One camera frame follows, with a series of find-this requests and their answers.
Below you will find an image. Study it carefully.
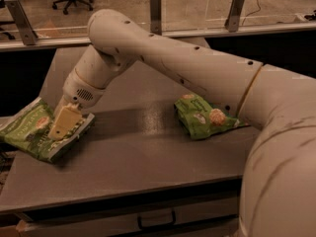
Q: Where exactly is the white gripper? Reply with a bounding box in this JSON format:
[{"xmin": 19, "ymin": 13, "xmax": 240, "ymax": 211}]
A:
[{"xmin": 48, "ymin": 70, "xmax": 105, "ymax": 140}]

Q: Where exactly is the green jalapeno kettle chip bag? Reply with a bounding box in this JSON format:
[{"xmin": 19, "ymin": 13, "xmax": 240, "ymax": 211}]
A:
[{"xmin": 0, "ymin": 97, "xmax": 95, "ymax": 163}]

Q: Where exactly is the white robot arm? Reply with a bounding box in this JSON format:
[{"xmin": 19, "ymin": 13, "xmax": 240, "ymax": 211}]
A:
[{"xmin": 49, "ymin": 9, "xmax": 316, "ymax": 237}]

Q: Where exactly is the green dang rice chip bag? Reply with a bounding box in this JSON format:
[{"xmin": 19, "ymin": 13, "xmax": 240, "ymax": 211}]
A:
[{"xmin": 174, "ymin": 94, "xmax": 248, "ymax": 140}]

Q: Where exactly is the left metal bracket post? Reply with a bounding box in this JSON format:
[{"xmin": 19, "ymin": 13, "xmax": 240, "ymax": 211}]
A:
[{"xmin": 5, "ymin": 0, "xmax": 38, "ymax": 45}]

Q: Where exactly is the metal bracket post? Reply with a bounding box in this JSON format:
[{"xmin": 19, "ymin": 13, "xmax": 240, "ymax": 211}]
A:
[
  {"xmin": 225, "ymin": 0, "xmax": 245, "ymax": 33},
  {"xmin": 5, "ymin": 0, "xmax": 38, "ymax": 45},
  {"xmin": 150, "ymin": 0, "xmax": 162, "ymax": 35}
]

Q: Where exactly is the grey drawer with black handle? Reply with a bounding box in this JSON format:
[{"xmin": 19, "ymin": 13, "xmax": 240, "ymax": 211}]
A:
[{"xmin": 16, "ymin": 196, "xmax": 239, "ymax": 237}]

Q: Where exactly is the middle metal bracket post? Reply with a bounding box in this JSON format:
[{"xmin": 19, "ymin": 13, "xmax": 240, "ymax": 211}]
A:
[{"xmin": 150, "ymin": 0, "xmax": 162, "ymax": 35}]

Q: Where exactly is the right metal bracket post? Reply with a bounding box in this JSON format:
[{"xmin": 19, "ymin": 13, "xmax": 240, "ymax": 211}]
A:
[{"xmin": 225, "ymin": 0, "xmax": 245, "ymax": 33}]

